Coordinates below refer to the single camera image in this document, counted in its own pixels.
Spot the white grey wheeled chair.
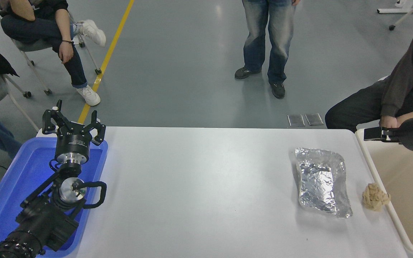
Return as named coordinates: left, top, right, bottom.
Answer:
left=0, top=73, right=40, bottom=133
left=0, top=0, right=103, bottom=96

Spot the crumpled tan paper ball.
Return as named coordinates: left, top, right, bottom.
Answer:
left=362, top=183, right=391, bottom=211

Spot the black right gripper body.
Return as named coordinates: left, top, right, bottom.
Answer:
left=397, top=116, right=413, bottom=152

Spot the white furniture base bar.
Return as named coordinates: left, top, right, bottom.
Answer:
left=377, top=0, right=413, bottom=14

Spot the large pale bin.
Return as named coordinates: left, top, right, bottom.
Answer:
left=355, top=128, right=413, bottom=258

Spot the person's hand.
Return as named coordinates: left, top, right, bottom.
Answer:
left=59, top=42, right=74, bottom=64
left=379, top=115, right=399, bottom=129

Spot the blue plastic tray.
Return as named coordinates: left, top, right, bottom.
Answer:
left=0, top=137, right=108, bottom=258

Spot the white leg with caster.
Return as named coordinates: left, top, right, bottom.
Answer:
left=389, top=0, right=413, bottom=31

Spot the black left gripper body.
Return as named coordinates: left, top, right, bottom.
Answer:
left=55, top=130, right=91, bottom=157

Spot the crumpled silver foil tray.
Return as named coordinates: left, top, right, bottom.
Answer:
left=294, top=147, right=353, bottom=218

